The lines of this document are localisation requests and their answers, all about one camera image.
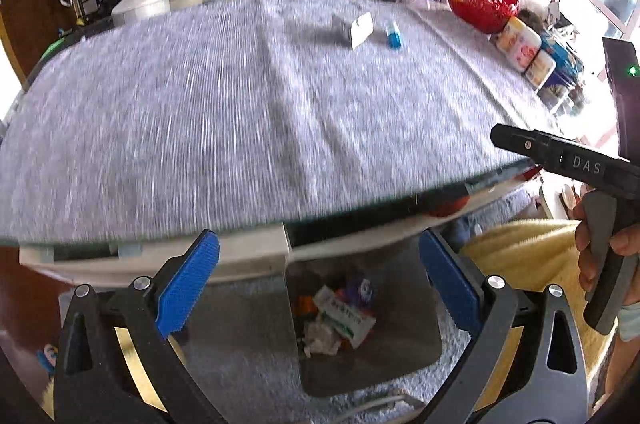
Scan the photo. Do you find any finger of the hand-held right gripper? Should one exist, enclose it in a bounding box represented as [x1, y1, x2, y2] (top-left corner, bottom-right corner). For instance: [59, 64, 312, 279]
[490, 123, 563, 170]

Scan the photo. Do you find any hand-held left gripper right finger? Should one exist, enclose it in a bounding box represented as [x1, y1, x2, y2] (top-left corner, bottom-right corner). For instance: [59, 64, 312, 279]
[419, 228, 593, 424]

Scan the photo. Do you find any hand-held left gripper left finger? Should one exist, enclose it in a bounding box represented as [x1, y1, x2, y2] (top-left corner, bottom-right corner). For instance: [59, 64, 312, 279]
[52, 229, 226, 424]

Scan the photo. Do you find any stainless steel trash bin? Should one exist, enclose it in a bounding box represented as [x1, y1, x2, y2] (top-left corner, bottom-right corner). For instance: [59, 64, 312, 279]
[282, 244, 446, 400]

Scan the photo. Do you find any person's right hand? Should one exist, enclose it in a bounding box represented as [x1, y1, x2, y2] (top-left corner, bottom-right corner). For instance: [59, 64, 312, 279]
[574, 201, 640, 292]

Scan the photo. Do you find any cream table drawer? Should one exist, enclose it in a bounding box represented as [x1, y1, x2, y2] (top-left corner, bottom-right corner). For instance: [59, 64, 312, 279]
[19, 224, 293, 287]

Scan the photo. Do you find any yellow fuzzy cloth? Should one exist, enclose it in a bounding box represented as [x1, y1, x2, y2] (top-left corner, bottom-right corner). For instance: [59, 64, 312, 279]
[460, 219, 616, 405]

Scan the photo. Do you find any purple printed wrapper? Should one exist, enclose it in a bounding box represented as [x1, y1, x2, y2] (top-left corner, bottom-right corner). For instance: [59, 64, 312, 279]
[345, 277, 376, 307]

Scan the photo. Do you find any blue tin can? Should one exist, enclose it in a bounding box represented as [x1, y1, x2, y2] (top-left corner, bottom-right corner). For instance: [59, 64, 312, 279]
[542, 39, 583, 90]

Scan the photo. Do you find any white green packet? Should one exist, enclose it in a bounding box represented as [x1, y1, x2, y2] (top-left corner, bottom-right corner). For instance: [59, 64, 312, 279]
[312, 285, 377, 350]

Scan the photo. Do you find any brown fluffy item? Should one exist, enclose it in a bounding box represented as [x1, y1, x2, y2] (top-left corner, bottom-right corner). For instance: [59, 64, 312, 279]
[517, 7, 546, 30]

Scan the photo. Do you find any red plastic basket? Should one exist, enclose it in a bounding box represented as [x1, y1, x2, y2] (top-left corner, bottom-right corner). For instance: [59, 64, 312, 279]
[447, 0, 519, 34]

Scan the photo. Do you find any small blue bottle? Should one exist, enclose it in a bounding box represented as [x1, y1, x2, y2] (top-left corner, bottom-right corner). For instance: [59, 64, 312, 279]
[384, 20, 403, 50]

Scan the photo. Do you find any grey tablecloth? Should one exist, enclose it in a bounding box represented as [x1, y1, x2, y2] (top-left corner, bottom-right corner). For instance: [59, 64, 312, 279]
[0, 0, 566, 245]

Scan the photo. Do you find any person's leg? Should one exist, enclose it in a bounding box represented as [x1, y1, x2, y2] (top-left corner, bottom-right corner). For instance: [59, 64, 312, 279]
[602, 334, 640, 424]

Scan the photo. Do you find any white card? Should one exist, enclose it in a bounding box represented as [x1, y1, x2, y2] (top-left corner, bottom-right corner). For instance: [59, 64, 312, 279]
[350, 12, 373, 50]

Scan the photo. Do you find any white round stool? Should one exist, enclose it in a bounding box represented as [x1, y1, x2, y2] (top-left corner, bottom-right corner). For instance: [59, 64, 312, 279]
[111, 0, 171, 25]

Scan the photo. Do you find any white cable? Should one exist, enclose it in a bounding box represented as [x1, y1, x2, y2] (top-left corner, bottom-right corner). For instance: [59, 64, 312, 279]
[345, 396, 416, 420]

